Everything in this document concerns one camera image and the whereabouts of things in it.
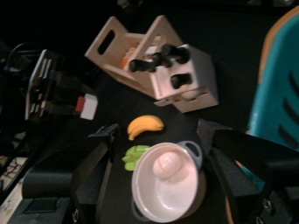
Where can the yellow toy banana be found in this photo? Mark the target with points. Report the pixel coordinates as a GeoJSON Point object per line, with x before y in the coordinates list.
{"type": "Point", "coordinates": [144, 124]}

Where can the teal plastic basket orange rim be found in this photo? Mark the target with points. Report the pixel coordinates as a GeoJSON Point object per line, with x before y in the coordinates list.
{"type": "Point", "coordinates": [276, 96]}

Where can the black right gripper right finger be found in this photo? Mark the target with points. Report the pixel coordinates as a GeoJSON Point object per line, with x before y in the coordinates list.
{"type": "Point", "coordinates": [229, 163]}

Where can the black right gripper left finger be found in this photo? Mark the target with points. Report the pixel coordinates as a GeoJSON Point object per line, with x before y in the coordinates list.
{"type": "Point", "coordinates": [91, 172]}

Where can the orange toy food piece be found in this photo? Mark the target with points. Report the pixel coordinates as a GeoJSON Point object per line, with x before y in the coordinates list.
{"type": "Point", "coordinates": [127, 59]}

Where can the light wooden crate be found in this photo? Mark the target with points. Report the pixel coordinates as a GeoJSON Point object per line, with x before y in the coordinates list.
{"type": "Point", "coordinates": [116, 58]}

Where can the salmon sushi toy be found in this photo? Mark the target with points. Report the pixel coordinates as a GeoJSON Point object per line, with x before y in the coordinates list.
{"type": "Point", "coordinates": [88, 107]}

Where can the white pot lid with knob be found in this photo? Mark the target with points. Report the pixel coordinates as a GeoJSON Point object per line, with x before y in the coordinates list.
{"type": "Point", "coordinates": [167, 186]}

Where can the green toy vegetable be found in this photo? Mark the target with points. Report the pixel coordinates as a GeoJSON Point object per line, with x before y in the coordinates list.
{"type": "Point", "coordinates": [133, 156]}

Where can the white toy knife block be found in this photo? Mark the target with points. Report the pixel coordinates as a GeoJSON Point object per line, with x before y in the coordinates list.
{"type": "Point", "coordinates": [193, 87]}

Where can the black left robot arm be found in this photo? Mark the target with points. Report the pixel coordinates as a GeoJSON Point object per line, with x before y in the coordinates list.
{"type": "Point", "coordinates": [10, 81]}

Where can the grey toy pot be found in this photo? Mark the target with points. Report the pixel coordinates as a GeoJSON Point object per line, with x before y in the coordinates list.
{"type": "Point", "coordinates": [201, 189]}

